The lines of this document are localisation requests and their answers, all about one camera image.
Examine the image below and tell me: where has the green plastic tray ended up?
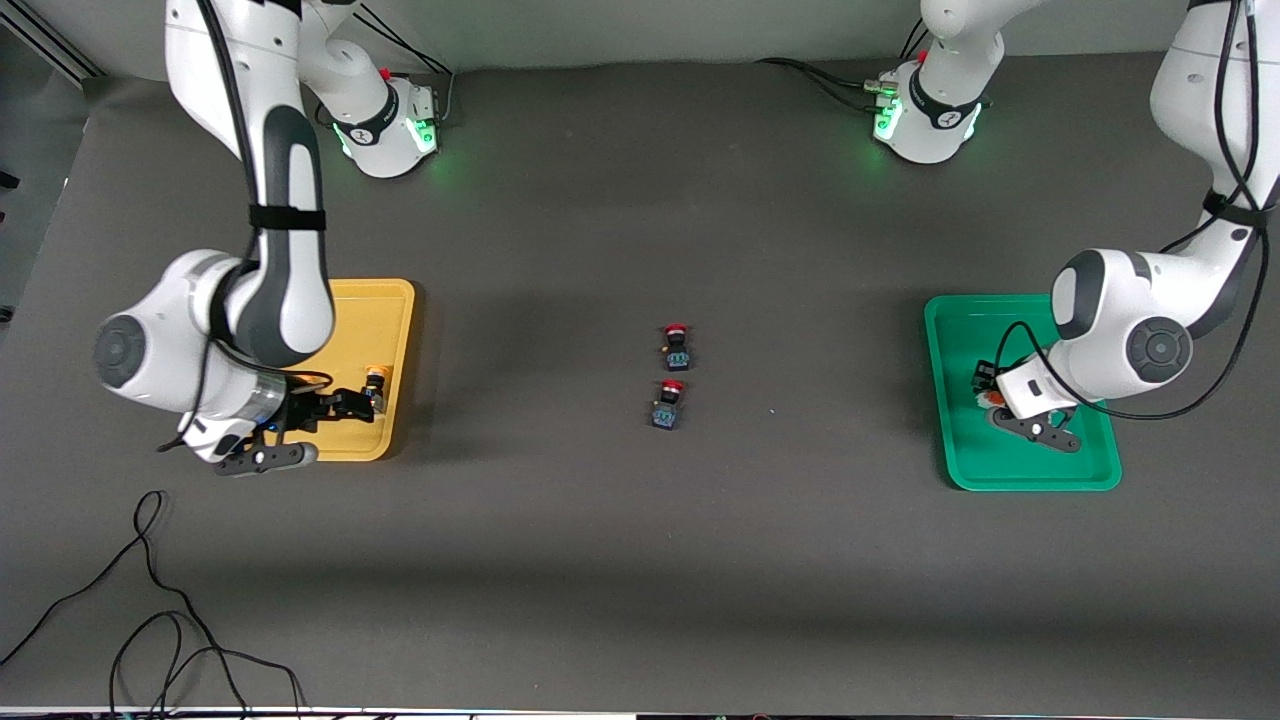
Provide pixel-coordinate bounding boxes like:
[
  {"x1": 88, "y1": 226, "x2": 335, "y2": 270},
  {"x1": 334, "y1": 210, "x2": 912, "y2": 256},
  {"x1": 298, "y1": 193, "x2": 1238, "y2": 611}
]
[{"x1": 923, "y1": 293, "x2": 1123, "y2": 493}]

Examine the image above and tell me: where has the yellow plastic tray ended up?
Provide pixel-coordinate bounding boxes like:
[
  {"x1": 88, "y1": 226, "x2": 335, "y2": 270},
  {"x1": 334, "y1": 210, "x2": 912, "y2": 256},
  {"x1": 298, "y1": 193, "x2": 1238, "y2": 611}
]
[{"x1": 270, "y1": 278, "x2": 416, "y2": 463}]

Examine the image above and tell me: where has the dark grey table mat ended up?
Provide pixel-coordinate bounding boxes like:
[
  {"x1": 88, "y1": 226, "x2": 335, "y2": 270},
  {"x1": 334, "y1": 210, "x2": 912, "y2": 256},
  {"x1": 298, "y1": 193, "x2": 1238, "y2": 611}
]
[{"x1": 0, "y1": 45, "x2": 1280, "y2": 713}]

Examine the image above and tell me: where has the thin black floor cable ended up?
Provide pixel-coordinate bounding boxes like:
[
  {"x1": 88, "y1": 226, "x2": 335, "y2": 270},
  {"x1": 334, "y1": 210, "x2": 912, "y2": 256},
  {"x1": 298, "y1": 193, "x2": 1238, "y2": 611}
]
[
  {"x1": 0, "y1": 490, "x2": 306, "y2": 719},
  {"x1": 108, "y1": 610, "x2": 251, "y2": 719}
]

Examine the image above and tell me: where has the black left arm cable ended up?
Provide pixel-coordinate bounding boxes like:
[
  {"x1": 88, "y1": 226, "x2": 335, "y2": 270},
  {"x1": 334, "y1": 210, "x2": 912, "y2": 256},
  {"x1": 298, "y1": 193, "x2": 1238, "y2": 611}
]
[{"x1": 995, "y1": 0, "x2": 1276, "y2": 421}]

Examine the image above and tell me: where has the black right arm strap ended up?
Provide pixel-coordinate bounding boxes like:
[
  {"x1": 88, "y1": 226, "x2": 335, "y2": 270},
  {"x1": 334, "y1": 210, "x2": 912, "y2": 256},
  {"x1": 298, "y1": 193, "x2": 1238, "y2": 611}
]
[{"x1": 248, "y1": 205, "x2": 327, "y2": 233}]

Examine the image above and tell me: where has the black arm strap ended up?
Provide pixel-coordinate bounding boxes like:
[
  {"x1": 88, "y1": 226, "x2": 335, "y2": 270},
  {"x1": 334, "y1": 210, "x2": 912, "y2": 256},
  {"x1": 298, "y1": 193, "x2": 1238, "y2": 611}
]
[
  {"x1": 248, "y1": 205, "x2": 327, "y2": 233},
  {"x1": 1203, "y1": 190, "x2": 1276, "y2": 226}
]

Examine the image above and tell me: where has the black left arm strap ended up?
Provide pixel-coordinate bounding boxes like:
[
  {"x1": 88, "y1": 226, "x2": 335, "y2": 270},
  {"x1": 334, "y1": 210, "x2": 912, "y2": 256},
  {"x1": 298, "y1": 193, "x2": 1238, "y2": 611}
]
[{"x1": 1203, "y1": 190, "x2": 1276, "y2": 226}]

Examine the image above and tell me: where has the black right base cable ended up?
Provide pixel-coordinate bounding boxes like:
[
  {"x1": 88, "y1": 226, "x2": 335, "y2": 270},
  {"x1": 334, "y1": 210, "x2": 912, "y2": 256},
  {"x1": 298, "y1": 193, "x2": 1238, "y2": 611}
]
[{"x1": 355, "y1": 5, "x2": 457, "y2": 129}]

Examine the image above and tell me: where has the black base cable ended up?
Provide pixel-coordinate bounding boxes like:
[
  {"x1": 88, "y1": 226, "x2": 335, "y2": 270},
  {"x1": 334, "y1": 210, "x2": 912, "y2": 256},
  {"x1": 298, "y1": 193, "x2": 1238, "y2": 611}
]
[
  {"x1": 355, "y1": 5, "x2": 457, "y2": 129},
  {"x1": 755, "y1": 56, "x2": 891, "y2": 113}
]

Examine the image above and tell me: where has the black left base cable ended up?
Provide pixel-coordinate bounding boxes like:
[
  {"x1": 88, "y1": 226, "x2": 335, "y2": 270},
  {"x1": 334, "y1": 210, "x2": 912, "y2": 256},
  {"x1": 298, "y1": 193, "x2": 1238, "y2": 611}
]
[{"x1": 755, "y1": 56, "x2": 891, "y2": 113}]

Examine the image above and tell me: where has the grey aluminium frame rail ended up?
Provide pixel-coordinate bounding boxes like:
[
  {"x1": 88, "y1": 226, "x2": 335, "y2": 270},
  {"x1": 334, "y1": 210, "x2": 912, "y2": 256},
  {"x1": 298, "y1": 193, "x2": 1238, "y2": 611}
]
[{"x1": 0, "y1": 0, "x2": 106, "y2": 86}]

